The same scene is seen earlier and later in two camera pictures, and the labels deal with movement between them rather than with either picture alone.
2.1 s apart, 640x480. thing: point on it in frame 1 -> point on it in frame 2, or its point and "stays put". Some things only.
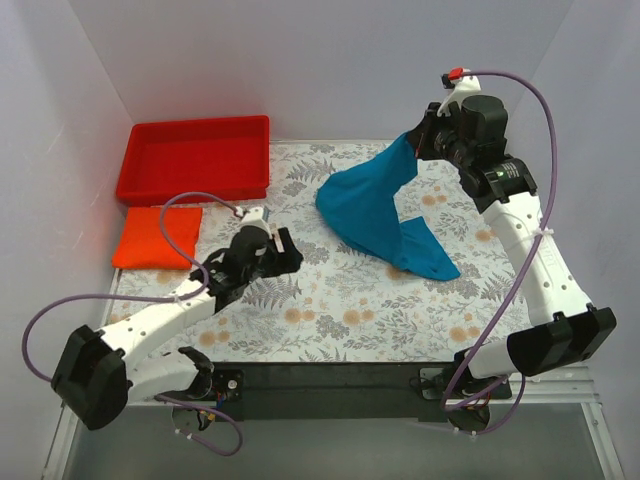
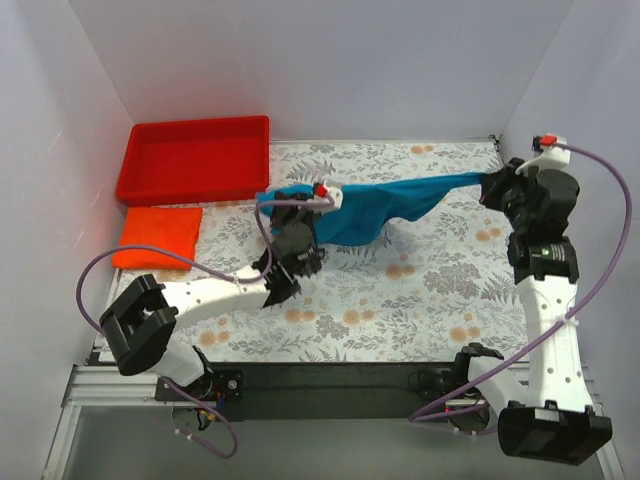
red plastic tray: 229,157 stays put
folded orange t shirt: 143,243 stays put
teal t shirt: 358,206 -> 366,208
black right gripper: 430,138 -> 498,185
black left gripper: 279,247 -> 285,213
